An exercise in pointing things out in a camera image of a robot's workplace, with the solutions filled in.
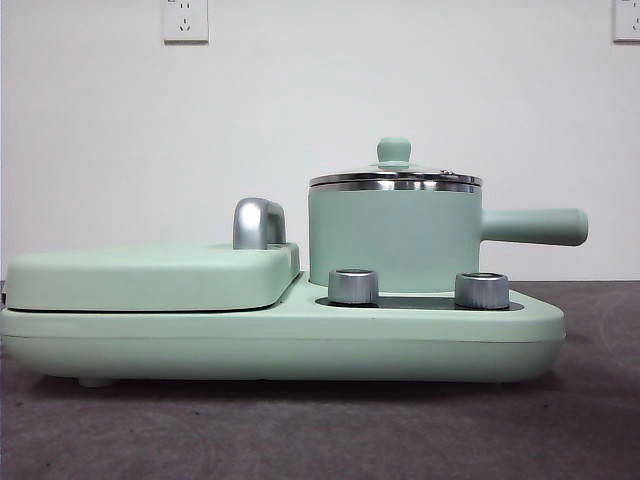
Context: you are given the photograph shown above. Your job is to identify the glass lid with green knob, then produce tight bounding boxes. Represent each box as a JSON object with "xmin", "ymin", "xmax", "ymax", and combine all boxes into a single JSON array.
[{"xmin": 308, "ymin": 136, "xmax": 485, "ymax": 186}]

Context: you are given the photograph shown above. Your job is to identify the silver control knob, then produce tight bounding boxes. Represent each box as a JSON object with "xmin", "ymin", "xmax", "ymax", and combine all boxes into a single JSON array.
[
  {"xmin": 453, "ymin": 270, "xmax": 511, "ymax": 309},
  {"xmin": 326, "ymin": 268, "xmax": 380, "ymax": 306}
]

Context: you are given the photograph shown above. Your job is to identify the green breakfast machine base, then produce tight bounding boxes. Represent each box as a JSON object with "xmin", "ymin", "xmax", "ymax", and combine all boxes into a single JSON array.
[{"xmin": 0, "ymin": 272, "xmax": 567, "ymax": 389}]

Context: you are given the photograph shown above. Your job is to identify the green hinged griddle cover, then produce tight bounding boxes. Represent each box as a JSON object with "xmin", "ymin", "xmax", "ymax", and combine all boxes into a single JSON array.
[{"xmin": 4, "ymin": 240, "xmax": 302, "ymax": 313}]

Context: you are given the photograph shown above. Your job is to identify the green pot with straight handle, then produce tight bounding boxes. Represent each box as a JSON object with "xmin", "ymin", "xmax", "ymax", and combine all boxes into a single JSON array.
[{"xmin": 306, "ymin": 178, "xmax": 589, "ymax": 297}]

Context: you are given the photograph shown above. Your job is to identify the silver griddle cover handle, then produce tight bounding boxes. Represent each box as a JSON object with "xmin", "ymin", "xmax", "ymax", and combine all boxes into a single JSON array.
[{"xmin": 231, "ymin": 196, "xmax": 288, "ymax": 250}]

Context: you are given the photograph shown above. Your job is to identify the white wall socket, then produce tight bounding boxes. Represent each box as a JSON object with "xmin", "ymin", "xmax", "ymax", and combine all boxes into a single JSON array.
[
  {"xmin": 160, "ymin": 0, "xmax": 210, "ymax": 46},
  {"xmin": 611, "ymin": 0, "xmax": 640, "ymax": 45}
]

